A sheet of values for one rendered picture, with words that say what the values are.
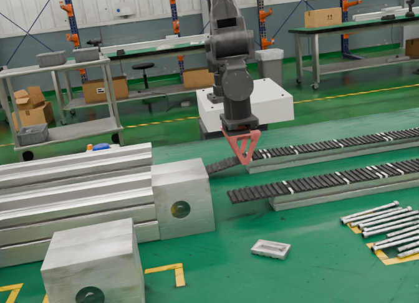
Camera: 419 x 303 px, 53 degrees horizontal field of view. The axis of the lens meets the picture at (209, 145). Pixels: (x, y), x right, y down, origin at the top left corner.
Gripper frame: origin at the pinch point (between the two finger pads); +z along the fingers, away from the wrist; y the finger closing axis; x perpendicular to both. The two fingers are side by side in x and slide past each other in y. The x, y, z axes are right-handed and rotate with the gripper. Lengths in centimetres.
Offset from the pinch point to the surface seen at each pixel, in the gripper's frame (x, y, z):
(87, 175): -32.2, 3.5, -2.8
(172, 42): 20, -514, 1
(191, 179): -13.1, 23.8, -6.2
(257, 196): -2.3, 21.2, -0.1
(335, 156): 20.1, 2.2, 2.5
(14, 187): -46.4, 3.5, -2.7
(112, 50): -62, -513, 1
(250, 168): 1.2, 1.3, 2.3
